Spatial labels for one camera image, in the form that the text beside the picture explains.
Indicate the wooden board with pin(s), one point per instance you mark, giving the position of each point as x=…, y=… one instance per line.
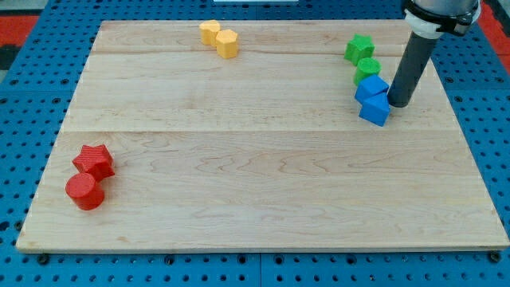
x=264, y=152

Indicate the red circle block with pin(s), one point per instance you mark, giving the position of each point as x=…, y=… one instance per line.
x=84, y=191

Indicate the yellow hexagon block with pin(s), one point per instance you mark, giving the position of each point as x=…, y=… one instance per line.
x=226, y=43

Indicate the yellow heart block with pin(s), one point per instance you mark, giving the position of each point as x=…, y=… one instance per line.
x=208, y=32

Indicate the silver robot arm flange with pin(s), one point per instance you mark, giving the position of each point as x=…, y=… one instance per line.
x=432, y=18

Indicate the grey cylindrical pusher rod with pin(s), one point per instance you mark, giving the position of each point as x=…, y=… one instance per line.
x=411, y=67

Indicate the green star block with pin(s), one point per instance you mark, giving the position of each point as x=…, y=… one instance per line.
x=359, y=47

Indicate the green circle block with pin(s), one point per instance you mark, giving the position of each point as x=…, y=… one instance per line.
x=366, y=67

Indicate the blue cube block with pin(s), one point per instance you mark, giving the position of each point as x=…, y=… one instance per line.
x=369, y=87

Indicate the red star block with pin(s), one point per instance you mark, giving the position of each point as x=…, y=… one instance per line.
x=96, y=161

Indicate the blue triangle block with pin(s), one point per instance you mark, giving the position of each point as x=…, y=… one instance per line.
x=375, y=109

